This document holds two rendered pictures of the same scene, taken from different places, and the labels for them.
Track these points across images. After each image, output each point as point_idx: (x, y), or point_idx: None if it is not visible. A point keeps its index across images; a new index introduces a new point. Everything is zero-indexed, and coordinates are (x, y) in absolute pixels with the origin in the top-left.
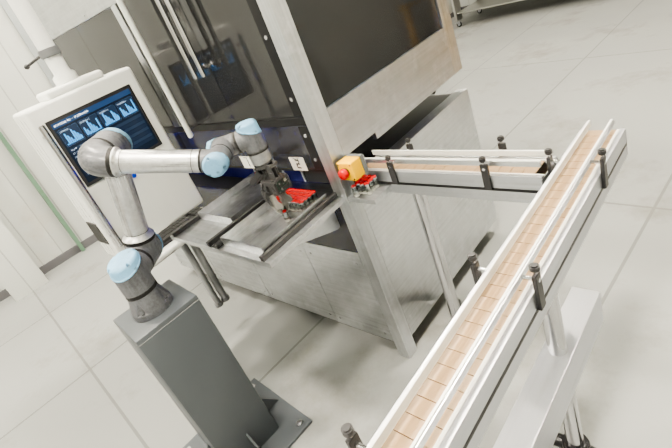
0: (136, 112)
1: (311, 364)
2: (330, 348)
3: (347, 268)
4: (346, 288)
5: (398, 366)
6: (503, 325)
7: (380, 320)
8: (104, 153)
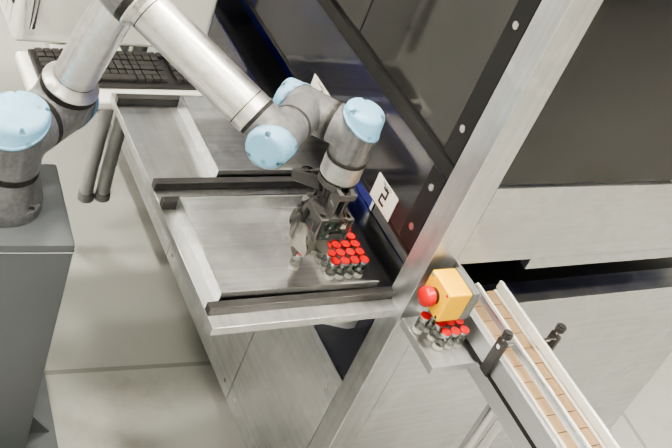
0: None
1: (135, 421)
2: (180, 423)
3: (308, 374)
4: (280, 388)
5: None
6: None
7: None
8: None
